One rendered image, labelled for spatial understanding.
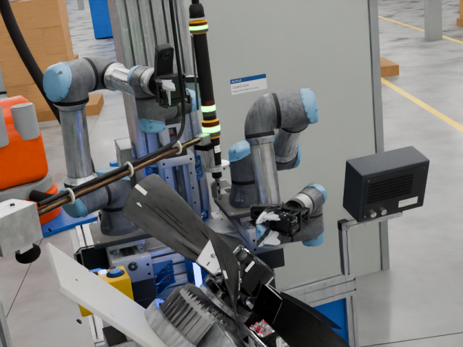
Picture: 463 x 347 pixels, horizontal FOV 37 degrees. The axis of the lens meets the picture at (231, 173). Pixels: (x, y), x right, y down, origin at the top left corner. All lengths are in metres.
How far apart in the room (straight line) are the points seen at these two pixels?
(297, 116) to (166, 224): 0.70
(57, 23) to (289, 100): 7.62
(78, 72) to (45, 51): 7.46
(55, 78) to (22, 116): 3.29
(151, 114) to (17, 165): 3.69
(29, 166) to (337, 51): 2.79
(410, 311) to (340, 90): 1.26
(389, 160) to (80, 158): 1.03
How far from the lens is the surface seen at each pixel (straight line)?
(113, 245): 2.51
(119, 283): 2.13
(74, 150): 2.38
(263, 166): 2.22
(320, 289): 2.43
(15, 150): 5.63
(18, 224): 1.29
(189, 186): 2.67
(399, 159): 2.40
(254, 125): 2.21
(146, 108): 2.02
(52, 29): 9.73
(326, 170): 3.98
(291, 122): 2.23
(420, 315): 3.93
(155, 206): 1.72
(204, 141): 1.68
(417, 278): 4.30
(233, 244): 1.99
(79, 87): 2.31
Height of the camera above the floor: 1.98
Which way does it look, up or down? 18 degrees down
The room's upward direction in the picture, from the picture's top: 7 degrees counter-clockwise
